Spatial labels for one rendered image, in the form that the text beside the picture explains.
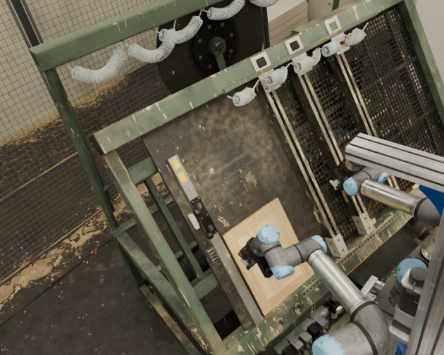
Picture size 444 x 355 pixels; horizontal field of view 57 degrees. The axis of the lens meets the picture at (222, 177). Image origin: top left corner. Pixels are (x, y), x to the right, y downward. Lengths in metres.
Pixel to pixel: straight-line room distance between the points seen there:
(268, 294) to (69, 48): 1.55
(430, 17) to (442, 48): 0.38
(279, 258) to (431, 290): 0.49
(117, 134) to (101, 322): 2.12
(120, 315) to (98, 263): 0.66
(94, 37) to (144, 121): 0.54
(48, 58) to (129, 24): 0.43
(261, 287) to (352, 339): 0.98
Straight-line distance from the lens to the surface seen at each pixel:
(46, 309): 3.91
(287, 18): 7.15
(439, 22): 5.48
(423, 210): 1.66
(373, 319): 1.31
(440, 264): 1.29
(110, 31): 2.17
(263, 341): 2.22
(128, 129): 1.77
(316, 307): 2.40
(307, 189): 2.24
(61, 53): 2.10
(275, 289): 2.23
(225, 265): 2.02
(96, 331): 3.56
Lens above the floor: 2.78
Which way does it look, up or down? 39 degrees down
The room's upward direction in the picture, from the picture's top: 12 degrees counter-clockwise
